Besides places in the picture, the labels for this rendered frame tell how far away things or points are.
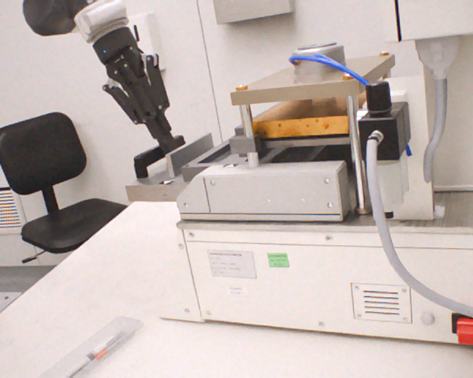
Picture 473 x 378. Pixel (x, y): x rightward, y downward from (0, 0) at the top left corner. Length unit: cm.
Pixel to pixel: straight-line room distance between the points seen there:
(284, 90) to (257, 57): 163
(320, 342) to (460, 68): 42
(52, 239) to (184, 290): 149
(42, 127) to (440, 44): 216
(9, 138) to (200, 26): 98
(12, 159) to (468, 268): 213
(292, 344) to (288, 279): 10
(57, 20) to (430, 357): 82
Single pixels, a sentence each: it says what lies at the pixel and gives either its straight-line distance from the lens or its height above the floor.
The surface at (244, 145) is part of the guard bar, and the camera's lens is 76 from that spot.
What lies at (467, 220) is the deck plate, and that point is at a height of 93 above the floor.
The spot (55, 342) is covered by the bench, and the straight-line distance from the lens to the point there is 96.
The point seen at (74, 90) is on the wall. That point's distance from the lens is 272.
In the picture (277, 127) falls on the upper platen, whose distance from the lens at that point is 77.
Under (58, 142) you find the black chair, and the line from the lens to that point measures 263.
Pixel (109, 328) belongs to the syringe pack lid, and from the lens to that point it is 91.
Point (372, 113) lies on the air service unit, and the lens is 57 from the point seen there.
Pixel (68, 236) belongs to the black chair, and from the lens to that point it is 231.
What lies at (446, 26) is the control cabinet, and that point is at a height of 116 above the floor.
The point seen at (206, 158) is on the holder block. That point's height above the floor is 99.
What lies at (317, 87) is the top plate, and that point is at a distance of 71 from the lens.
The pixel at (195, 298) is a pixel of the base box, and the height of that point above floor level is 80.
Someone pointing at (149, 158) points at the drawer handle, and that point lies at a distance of 96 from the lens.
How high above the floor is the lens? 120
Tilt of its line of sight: 17 degrees down
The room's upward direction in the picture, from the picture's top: 10 degrees counter-clockwise
